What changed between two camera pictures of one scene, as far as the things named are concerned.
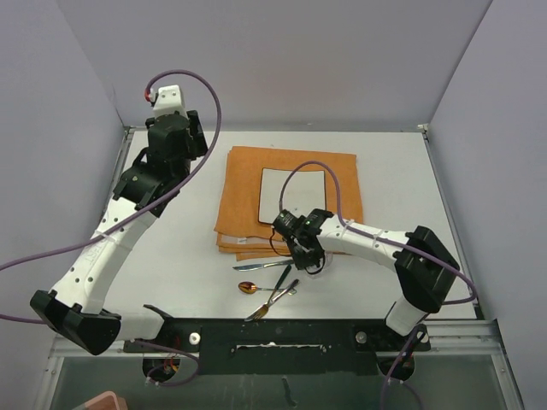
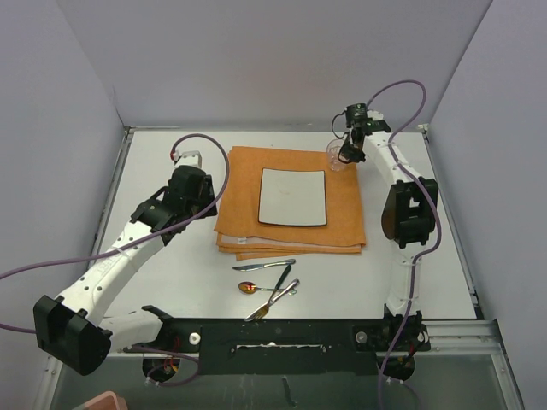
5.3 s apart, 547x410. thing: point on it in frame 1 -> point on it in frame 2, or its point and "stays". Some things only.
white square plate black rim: x=303 y=191 stays
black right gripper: x=304 y=262 -> x=347 y=153
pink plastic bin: x=106 y=401 stays
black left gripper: x=197 y=147 -> x=206 y=192
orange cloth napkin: x=238 y=227 stays
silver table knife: x=255 y=266 stays
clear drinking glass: x=328 y=260 -> x=333 y=148
